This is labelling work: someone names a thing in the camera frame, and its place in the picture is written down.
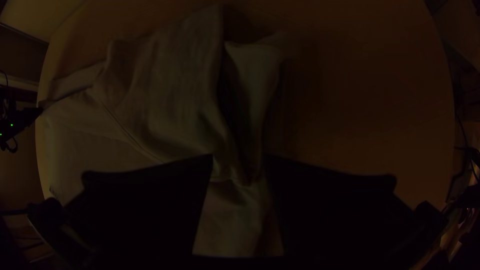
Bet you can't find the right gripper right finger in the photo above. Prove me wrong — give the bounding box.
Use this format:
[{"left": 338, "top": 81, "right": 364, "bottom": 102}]
[{"left": 261, "top": 152, "right": 418, "bottom": 270}]

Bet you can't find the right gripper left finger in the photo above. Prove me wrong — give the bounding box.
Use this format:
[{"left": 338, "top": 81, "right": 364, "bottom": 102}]
[{"left": 64, "top": 152, "right": 215, "bottom": 270}]

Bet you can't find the white t-shirt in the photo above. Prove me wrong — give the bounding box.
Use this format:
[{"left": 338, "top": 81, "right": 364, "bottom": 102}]
[{"left": 37, "top": 5, "right": 290, "bottom": 258}]

